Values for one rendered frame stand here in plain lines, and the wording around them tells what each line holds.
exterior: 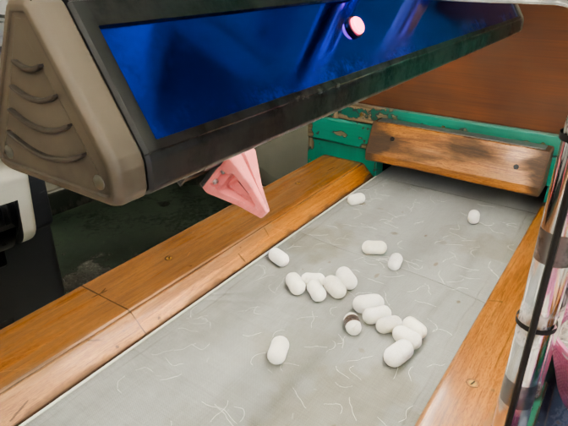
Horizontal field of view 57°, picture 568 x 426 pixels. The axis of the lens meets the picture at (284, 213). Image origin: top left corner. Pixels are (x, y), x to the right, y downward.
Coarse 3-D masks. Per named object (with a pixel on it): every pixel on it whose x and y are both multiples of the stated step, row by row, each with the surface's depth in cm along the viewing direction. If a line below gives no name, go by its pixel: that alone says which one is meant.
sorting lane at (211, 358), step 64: (384, 192) 95; (320, 256) 74; (384, 256) 74; (448, 256) 74; (192, 320) 61; (256, 320) 61; (320, 320) 61; (448, 320) 61; (128, 384) 52; (192, 384) 52; (256, 384) 52; (320, 384) 52; (384, 384) 52
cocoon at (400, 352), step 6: (396, 342) 54; (402, 342) 54; (408, 342) 54; (390, 348) 54; (396, 348) 53; (402, 348) 54; (408, 348) 54; (384, 354) 54; (390, 354) 53; (396, 354) 53; (402, 354) 53; (408, 354) 54; (390, 360) 53; (396, 360) 53; (402, 360) 53; (390, 366) 54; (396, 366) 53
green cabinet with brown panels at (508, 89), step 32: (544, 32) 78; (448, 64) 88; (480, 64) 85; (512, 64) 82; (544, 64) 79; (384, 96) 96; (416, 96) 93; (448, 96) 90; (480, 96) 87; (512, 96) 84; (544, 96) 81; (480, 128) 87; (512, 128) 85; (544, 128) 83
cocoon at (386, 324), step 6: (384, 318) 59; (390, 318) 59; (396, 318) 59; (378, 324) 58; (384, 324) 58; (390, 324) 58; (396, 324) 58; (378, 330) 59; (384, 330) 58; (390, 330) 58
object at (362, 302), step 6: (366, 294) 62; (372, 294) 62; (378, 294) 62; (354, 300) 62; (360, 300) 61; (366, 300) 61; (372, 300) 61; (378, 300) 61; (354, 306) 62; (360, 306) 61; (366, 306) 61; (372, 306) 61; (360, 312) 62
